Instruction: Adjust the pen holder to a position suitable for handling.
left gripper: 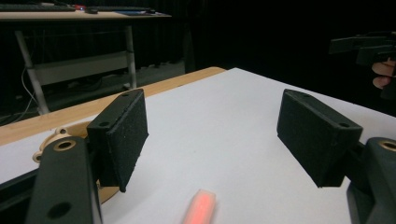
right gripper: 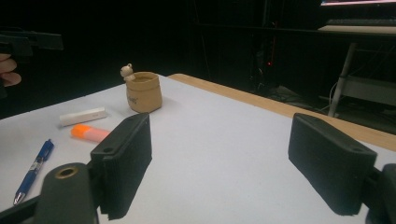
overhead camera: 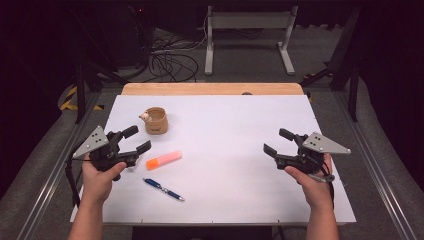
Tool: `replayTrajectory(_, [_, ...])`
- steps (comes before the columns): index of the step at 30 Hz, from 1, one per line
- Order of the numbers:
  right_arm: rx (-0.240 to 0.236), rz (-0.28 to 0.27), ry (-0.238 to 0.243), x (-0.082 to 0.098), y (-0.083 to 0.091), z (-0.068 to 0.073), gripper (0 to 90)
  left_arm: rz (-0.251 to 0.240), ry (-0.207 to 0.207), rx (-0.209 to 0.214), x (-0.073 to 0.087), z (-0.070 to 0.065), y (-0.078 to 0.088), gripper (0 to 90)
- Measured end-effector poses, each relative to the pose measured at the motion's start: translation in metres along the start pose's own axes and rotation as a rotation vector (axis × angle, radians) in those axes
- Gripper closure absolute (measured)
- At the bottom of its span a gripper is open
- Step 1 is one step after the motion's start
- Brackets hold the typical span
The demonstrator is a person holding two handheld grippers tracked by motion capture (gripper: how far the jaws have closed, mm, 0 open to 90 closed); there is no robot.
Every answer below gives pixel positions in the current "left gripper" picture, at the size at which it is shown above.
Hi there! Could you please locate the white board sheet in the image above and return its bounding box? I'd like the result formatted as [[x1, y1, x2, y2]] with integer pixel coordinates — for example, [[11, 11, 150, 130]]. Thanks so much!
[[0, 67, 396, 224]]

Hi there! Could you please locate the blue mouse pad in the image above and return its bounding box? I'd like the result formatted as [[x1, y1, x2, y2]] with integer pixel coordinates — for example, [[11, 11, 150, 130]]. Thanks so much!
[[116, 10, 163, 17]]

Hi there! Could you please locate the black keyboard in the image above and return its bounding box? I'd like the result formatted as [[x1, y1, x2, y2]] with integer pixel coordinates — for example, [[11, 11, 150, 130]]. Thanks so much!
[[0, 3, 77, 13], [92, 6, 154, 14]]

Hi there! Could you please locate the white-framed desk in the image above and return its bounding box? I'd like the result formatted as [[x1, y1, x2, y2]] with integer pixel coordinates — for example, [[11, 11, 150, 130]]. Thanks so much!
[[0, 10, 173, 116]]

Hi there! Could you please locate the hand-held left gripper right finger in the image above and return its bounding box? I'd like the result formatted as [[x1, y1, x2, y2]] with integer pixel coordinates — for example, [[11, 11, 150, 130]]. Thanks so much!
[[276, 89, 364, 189]]

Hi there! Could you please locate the orange highlighter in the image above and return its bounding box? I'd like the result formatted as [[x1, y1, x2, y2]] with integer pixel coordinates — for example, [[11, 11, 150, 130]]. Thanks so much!
[[181, 189, 218, 224]]

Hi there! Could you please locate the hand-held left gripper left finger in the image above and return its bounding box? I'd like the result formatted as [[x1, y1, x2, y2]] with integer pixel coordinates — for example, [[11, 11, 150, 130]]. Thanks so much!
[[86, 88, 149, 193]]

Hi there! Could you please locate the white cable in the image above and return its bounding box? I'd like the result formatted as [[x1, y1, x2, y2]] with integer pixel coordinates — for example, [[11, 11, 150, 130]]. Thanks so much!
[[19, 66, 39, 117]]

